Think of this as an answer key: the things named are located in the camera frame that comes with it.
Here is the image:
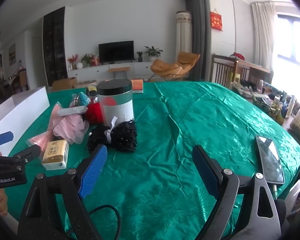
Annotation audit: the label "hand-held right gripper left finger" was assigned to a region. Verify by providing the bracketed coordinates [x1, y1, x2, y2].
[17, 144, 108, 240]

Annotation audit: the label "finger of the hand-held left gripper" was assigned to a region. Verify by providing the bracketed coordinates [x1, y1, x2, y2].
[0, 131, 14, 153]
[5, 144, 42, 167]

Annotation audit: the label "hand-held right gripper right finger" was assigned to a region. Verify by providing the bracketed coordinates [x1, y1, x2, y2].
[192, 144, 282, 240]

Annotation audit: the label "pink plastic packet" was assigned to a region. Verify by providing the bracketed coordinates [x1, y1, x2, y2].
[26, 102, 65, 153]

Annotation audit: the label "yellow tissue pack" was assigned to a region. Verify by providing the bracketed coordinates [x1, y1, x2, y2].
[41, 140, 70, 171]

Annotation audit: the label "white cardboard box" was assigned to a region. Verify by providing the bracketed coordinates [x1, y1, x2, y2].
[0, 86, 50, 157]

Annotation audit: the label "pink mesh bath sponge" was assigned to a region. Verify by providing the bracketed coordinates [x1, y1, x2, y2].
[52, 114, 90, 145]

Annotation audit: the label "black lace hair accessory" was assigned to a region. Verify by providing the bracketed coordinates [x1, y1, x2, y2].
[87, 116, 138, 153]

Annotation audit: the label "white plastic packet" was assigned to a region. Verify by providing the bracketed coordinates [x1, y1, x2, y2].
[57, 106, 88, 117]

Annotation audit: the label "red yarn ball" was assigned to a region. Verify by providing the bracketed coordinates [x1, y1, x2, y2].
[85, 102, 104, 125]

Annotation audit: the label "green satin tablecloth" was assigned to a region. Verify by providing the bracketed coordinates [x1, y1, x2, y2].
[5, 81, 300, 240]

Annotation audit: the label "smartphone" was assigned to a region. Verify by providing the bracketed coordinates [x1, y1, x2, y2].
[255, 135, 285, 184]

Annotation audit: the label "clear jar with black lid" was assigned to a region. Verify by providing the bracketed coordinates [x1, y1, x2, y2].
[96, 79, 135, 127]

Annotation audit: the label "brown cardboard box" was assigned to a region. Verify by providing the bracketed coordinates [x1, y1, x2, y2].
[52, 77, 77, 92]

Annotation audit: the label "orange book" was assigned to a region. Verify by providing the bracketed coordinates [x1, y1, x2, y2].
[130, 79, 144, 94]

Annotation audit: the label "cluttered bottles and toiletries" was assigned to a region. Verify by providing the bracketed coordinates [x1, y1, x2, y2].
[231, 79, 300, 125]

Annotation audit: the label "white television cabinet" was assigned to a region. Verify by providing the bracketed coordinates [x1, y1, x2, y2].
[67, 62, 155, 80]

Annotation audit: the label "dark display cabinet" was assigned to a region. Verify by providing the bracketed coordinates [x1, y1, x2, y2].
[42, 6, 68, 87]

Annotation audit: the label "wooden stool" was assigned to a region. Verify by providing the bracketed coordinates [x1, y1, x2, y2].
[108, 67, 131, 80]

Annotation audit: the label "red flowers in vase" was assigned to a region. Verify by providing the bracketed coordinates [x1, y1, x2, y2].
[67, 54, 80, 70]

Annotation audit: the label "red flowering potted plant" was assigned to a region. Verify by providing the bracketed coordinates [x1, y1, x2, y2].
[81, 53, 100, 67]

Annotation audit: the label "orange lounge chair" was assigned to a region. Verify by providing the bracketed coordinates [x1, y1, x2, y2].
[150, 51, 201, 82]

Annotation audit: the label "wooden slatted chair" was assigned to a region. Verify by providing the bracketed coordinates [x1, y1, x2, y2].
[212, 54, 238, 88]

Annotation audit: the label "flat screen television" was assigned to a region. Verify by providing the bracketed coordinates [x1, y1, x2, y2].
[98, 41, 135, 64]

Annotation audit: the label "large green potted plant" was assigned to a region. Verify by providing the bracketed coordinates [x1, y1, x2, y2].
[144, 46, 163, 62]

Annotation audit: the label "grey curtain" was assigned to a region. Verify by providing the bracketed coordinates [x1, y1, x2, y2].
[185, 0, 212, 82]

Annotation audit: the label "covered standing air conditioner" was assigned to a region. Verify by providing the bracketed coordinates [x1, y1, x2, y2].
[176, 10, 193, 55]

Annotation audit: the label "white curtain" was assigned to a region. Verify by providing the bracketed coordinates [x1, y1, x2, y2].
[250, 1, 280, 70]

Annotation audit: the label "window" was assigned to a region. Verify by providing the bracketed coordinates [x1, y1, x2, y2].
[277, 12, 300, 70]

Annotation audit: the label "black cable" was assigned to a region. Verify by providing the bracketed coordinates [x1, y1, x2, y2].
[89, 204, 122, 240]

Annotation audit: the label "teal drawstring pouch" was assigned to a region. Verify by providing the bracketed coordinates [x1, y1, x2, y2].
[70, 92, 91, 108]

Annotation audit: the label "framed wall picture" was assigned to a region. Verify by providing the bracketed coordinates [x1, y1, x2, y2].
[9, 44, 16, 65]

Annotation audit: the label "red wall calendar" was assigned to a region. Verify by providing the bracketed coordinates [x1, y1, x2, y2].
[210, 11, 223, 32]

